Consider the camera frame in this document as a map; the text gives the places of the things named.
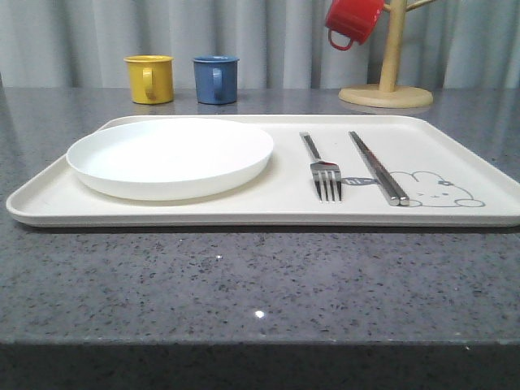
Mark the silver metal fork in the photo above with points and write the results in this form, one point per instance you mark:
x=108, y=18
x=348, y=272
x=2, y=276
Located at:
x=326, y=175

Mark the white round plate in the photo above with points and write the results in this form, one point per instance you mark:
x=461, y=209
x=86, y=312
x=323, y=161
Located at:
x=171, y=159

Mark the silver metal chopstick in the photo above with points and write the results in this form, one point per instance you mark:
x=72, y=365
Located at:
x=386, y=188
x=404, y=198

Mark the blue enamel mug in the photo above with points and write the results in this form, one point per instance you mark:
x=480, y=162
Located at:
x=216, y=79

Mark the yellow enamel mug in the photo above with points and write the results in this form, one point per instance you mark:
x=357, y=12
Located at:
x=151, y=78

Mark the wooden mug tree stand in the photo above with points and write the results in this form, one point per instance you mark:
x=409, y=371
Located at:
x=387, y=93

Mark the cream rabbit serving tray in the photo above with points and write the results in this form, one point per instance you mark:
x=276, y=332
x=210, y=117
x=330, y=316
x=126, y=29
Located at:
x=448, y=185

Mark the red enamel mug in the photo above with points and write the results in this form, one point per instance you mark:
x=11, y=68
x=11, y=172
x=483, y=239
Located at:
x=353, y=19

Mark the grey pleated curtain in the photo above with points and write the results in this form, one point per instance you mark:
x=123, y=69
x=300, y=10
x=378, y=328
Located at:
x=279, y=44

